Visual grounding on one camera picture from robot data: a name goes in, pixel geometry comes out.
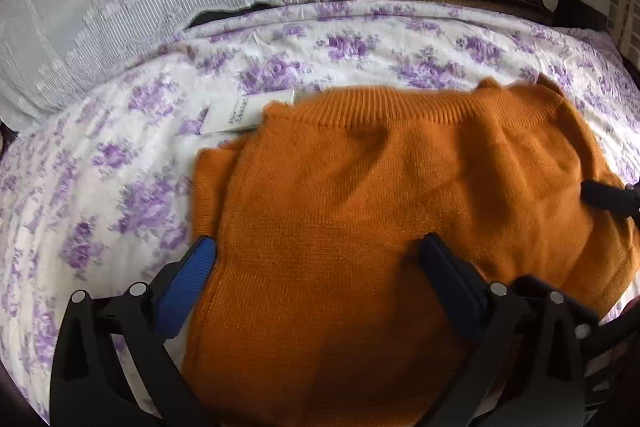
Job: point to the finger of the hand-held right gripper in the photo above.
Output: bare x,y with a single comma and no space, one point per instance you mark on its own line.
607,197

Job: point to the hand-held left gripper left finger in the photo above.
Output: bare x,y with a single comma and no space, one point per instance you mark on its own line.
182,292

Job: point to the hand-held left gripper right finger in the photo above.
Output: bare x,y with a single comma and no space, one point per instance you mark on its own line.
452,287

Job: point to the orange knitted sweater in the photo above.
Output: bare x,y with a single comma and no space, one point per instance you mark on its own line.
380,217

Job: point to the purple floral bedsheet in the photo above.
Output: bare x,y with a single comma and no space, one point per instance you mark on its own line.
125,207

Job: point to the beige striped cloth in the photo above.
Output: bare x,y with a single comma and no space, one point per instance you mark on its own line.
625,7

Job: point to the white paper card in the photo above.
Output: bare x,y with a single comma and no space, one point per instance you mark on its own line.
247,112

